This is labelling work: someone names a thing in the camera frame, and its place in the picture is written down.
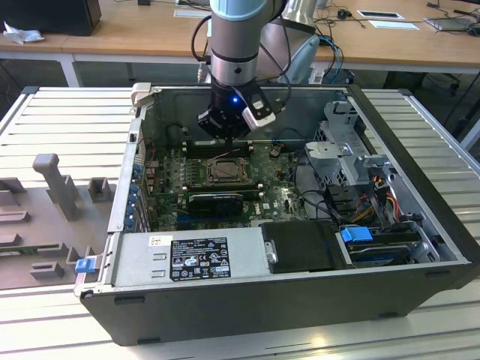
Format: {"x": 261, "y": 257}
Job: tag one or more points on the silver topped CPU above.
{"x": 228, "y": 170}

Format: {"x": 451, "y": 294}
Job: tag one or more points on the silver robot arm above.
{"x": 232, "y": 63}

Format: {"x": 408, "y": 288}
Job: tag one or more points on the RAM slot white clips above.
{"x": 202, "y": 143}
{"x": 195, "y": 189}
{"x": 202, "y": 151}

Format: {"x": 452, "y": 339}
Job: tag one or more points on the CPU socket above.
{"x": 206, "y": 181}

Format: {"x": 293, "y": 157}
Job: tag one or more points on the coin cell battery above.
{"x": 275, "y": 150}

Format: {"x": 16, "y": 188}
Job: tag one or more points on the green motherboard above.
{"x": 270, "y": 176}

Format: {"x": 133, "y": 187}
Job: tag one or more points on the black graphics card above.
{"x": 213, "y": 204}

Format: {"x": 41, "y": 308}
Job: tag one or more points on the wooden desk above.
{"x": 150, "y": 33}

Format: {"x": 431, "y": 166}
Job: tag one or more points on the perforated silver drive cage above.
{"x": 348, "y": 167}

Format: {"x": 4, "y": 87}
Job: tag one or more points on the black plastic shroud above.
{"x": 300, "y": 247}

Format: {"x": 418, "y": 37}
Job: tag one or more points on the silver power supply unit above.
{"x": 131, "y": 258}

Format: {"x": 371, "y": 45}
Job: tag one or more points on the grey parts rack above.
{"x": 86, "y": 225}

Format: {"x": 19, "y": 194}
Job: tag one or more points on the hard disk blue carrier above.
{"x": 356, "y": 235}

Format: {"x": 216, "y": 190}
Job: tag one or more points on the black PC case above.
{"x": 225, "y": 311}

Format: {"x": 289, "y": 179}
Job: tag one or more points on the blue plastic latch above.
{"x": 84, "y": 266}

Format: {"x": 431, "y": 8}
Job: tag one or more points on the black box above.
{"x": 48, "y": 15}

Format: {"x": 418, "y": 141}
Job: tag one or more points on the crumpled white paper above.
{"x": 22, "y": 35}

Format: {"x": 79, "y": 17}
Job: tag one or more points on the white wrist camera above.
{"x": 262, "y": 118}

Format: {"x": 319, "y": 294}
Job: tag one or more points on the silver metal bracket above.
{"x": 330, "y": 150}

